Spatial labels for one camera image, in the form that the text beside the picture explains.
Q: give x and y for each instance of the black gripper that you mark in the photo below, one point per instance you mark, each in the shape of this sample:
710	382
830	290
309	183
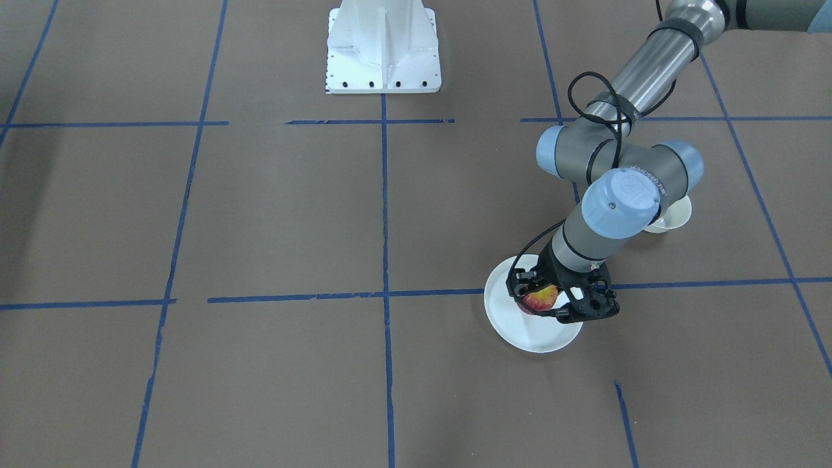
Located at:
554	273

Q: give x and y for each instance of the red yellow apple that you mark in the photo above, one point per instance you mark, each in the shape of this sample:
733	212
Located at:
543	300

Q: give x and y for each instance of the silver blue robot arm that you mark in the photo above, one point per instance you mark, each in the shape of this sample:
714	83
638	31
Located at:
629	187

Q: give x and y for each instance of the white round plate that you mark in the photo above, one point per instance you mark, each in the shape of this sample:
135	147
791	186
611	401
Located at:
526	332

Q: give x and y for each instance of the white small bowl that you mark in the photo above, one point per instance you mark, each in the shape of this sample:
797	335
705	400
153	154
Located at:
677	215

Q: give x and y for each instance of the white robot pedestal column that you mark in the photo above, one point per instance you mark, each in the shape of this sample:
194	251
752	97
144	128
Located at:
382	47

